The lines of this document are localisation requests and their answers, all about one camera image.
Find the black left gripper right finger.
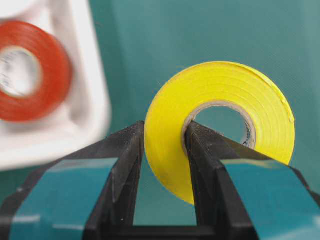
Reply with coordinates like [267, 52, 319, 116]
[184, 122, 320, 240]

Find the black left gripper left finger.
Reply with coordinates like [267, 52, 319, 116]
[0, 121, 144, 240]

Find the yellow tape roll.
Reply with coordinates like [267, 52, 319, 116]
[144, 61, 295, 204]

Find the red tape roll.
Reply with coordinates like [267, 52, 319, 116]
[0, 20, 73, 122]

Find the white plastic tray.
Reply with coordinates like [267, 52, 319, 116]
[0, 0, 112, 171]

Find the green table cloth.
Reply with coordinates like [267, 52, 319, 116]
[89, 0, 320, 193]

